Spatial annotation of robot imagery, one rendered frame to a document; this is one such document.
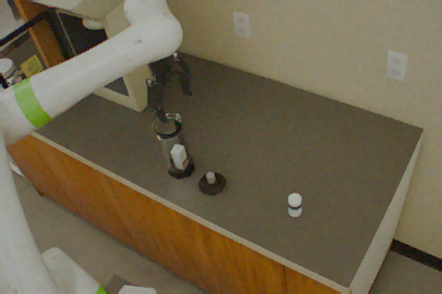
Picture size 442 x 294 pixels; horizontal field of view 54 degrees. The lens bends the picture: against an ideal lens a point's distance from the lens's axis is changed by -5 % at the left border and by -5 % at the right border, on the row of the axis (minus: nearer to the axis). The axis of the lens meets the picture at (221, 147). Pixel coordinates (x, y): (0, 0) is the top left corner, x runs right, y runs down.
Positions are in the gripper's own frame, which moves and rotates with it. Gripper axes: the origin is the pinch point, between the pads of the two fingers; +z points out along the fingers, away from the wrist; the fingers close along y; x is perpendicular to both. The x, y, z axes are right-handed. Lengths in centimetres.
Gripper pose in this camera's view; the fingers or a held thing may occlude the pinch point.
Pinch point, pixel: (175, 105)
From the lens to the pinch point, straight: 139.9
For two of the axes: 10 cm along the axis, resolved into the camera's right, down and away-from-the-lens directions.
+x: 8.3, 3.4, -4.4
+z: 1.5, 6.3, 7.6
